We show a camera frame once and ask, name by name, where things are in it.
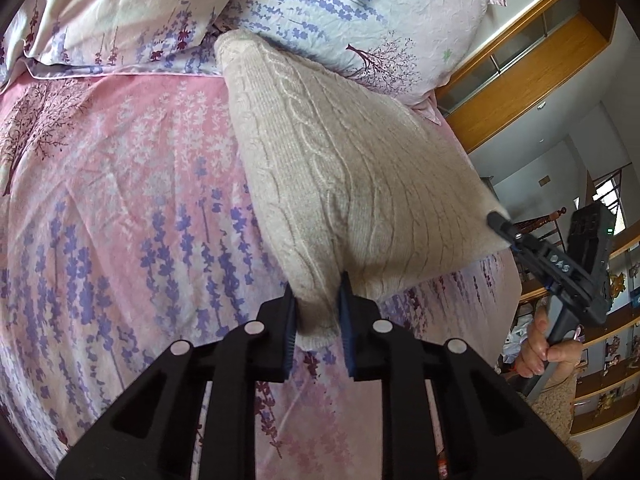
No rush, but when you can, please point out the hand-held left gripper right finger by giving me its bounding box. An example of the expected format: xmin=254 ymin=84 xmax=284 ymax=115
xmin=337 ymin=271 xmax=583 ymax=480

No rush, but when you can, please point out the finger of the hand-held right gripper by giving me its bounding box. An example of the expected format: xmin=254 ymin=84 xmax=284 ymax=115
xmin=486 ymin=211 xmax=551 ymax=272

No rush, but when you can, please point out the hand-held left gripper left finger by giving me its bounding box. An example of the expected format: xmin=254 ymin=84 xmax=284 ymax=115
xmin=55 ymin=282 xmax=301 ymax=480

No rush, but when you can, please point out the cream cable-knit sweater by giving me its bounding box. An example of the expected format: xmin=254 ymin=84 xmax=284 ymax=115
xmin=214 ymin=30 xmax=511 ymax=353

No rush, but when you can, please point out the person's right forearm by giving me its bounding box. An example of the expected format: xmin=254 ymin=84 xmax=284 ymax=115
xmin=527 ymin=360 xmax=587 ymax=446

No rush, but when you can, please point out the person's right hand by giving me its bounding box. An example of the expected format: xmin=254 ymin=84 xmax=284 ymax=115
xmin=515 ymin=305 xmax=586 ymax=381

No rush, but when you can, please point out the wooden stair railing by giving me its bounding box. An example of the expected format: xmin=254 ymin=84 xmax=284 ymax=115
xmin=512 ymin=205 xmax=571 ymax=256

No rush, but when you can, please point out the wooden display shelf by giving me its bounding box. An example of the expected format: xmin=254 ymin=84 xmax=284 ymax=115
xmin=515 ymin=230 xmax=640 ymax=436

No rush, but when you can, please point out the wooden wardrobe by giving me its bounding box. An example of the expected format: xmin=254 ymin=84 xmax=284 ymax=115
xmin=435 ymin=0 xmax=621 ymax=153

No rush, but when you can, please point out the pink floral bed sheet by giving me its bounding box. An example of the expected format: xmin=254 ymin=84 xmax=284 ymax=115
xmin=0 ymin=67 xmax=523 ymax=480

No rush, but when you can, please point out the floral pillow with tree print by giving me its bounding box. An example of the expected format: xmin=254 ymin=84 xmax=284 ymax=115
xmin=190 ymin=0 xmax=506 ymax=126

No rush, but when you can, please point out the pale floral pillow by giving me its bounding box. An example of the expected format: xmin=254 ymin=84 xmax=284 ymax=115
xmin=0 ymin=0 xmax=251 ymax=91

